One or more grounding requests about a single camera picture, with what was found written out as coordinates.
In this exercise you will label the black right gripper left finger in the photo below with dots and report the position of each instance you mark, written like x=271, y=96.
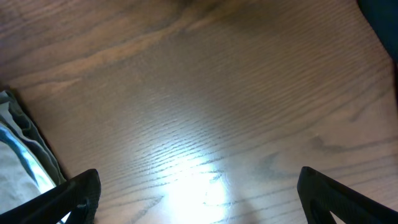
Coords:
x=77, y=199

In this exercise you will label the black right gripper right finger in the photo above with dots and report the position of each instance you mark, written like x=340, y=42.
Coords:
x=322, y=198

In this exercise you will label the folded navy blue shorts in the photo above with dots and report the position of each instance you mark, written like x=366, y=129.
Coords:
x=382, y=17

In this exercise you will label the light khaki shorts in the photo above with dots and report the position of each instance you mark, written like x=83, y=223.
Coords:
x=28, y=167

